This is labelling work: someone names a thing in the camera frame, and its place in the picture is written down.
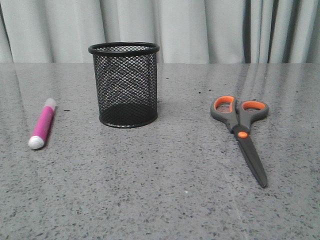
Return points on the black mesh pen cup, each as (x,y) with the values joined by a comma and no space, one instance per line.
(126,83)

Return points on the black and orange scissors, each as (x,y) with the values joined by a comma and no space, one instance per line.
(238,119)

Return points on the grey-white curtain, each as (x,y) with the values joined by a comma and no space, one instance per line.
(187,31)

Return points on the pink marker pen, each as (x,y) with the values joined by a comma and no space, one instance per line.
(41,129)

